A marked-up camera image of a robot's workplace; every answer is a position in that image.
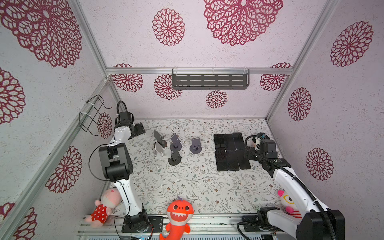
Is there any white stand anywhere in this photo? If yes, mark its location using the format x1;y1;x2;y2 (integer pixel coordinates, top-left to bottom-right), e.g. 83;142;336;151
155;142;166;158

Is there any black phone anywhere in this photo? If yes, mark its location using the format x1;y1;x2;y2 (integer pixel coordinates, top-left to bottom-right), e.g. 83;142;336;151
236;149;251;170
233;133;245;150
214;134;226;151
215;150;228;172

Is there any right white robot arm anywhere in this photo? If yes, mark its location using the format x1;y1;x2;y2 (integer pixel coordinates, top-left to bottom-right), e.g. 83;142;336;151
246;148;346;240

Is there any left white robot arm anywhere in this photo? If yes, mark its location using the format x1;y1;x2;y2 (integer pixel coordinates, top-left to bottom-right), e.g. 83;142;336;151
99;123;150;233

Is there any black front left stand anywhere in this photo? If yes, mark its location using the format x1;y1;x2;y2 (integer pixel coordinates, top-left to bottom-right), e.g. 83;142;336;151
168;151;182;166

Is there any purple back middle stand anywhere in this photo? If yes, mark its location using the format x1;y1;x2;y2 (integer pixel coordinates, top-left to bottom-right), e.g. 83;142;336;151
190;138;202;155

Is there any pink striped panda plush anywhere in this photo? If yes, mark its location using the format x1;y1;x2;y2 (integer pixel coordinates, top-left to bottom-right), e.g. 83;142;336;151
278;190;302;219

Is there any red mushroom plush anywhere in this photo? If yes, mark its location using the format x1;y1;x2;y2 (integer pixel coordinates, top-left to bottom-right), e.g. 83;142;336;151
85;188;122;228

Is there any red shark plush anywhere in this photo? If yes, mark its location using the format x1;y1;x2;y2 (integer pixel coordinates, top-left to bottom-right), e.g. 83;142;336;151
159;198;195;240

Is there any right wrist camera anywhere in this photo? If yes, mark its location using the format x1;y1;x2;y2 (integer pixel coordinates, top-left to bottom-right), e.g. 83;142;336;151
253;133;278;159

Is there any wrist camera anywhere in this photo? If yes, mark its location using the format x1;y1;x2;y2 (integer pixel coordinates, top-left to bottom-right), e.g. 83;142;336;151
115;112;134;128
253;133;278;159

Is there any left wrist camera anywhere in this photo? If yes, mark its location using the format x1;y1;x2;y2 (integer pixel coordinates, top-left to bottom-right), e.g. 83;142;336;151
115;112;134;128

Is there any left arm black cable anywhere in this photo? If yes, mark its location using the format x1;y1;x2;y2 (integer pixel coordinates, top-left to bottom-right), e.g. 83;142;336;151
116;100;128;116

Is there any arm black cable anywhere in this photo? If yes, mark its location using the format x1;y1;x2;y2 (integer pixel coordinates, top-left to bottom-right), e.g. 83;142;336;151
116;100;128;116
244;134;338;240

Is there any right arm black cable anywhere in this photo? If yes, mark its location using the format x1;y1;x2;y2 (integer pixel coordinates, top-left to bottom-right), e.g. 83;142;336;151
244;134;338;240

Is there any black wire wall rack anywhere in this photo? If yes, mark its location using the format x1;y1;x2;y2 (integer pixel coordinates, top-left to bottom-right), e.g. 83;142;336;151
78;95;111;137

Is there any dark grey wall shelf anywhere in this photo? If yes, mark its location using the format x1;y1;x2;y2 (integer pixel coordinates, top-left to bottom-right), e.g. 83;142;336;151
171;69;250;90

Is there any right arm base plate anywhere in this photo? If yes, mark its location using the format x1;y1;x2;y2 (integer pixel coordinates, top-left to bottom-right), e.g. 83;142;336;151
242;215;281;232

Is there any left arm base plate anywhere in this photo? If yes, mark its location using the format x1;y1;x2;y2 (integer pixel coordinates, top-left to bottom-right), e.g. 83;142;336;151
122;215;164;233

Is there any aluminium front rail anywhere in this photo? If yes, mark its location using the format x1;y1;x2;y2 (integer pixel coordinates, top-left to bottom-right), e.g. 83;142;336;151
76;214;258;237

